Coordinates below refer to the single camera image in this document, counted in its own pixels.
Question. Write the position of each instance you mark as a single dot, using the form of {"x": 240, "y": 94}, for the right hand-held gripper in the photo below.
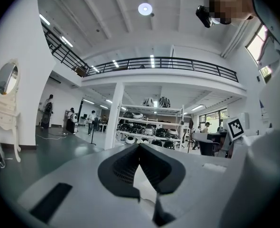
{"x": 235, "y": 129}

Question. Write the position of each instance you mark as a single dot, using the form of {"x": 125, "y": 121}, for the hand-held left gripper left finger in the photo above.
{"x": 83, "y": 198}

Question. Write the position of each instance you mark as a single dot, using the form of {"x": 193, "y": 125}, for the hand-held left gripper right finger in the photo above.
{"x": 197, "y": 193}

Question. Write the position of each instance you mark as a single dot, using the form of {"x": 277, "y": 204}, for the person's right forearm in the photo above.
{"x": 261, "y": 186}

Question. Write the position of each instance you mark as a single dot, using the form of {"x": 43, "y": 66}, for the white power strip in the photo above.
{"x": 63, "y": 133}

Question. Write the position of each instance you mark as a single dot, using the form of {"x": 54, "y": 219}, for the group of black white helmets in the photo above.
{"x": 136, "y": 128}

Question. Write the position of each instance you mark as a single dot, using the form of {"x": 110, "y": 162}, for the white metal shelf rack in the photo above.
{"x": 135, "y": 107}

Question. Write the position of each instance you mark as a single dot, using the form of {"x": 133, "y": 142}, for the black mezzanine railing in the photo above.
{"x": 173, "y": 59}

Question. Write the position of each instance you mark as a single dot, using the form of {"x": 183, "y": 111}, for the white pillar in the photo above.
{"x": 114, "y": 117}

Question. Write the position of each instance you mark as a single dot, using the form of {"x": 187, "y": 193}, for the window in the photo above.
{"x": 256, "y": 41}

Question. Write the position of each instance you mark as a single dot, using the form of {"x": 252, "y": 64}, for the white ornate vanity table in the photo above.
{"x": 2, "y": 120}

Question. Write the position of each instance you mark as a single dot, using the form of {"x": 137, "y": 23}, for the person's head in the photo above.
{"x": 230, "y": 3}

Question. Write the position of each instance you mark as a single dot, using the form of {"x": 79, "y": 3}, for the oval vanity mirror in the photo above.
{"x": 7, "y": 78}

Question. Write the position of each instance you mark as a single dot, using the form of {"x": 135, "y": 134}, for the round ceiling light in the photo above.
{"x": 145, "y": 9}

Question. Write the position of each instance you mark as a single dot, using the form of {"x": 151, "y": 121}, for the black head camera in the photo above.
{"x": 202, "y": 15}

